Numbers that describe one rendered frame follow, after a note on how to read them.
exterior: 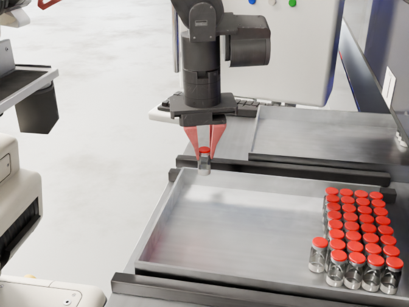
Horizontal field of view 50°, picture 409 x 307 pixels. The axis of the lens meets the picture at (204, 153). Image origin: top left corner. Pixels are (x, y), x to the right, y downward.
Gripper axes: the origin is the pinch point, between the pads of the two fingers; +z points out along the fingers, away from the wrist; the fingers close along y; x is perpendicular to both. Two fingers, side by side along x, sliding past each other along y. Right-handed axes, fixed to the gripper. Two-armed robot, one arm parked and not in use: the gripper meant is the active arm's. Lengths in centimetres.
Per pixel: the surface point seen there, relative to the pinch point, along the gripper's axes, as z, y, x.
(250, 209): 8.9, 7.0, -4.1
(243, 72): 10, 19, 71
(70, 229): 96, -58, 113
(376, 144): 10.3, 38.8, 17.5
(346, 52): 14, 67, 105
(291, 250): 9.0, 11.0, -15.1
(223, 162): 7.2, 4.4, 9.4
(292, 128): 9.8, 23.1, 27.9
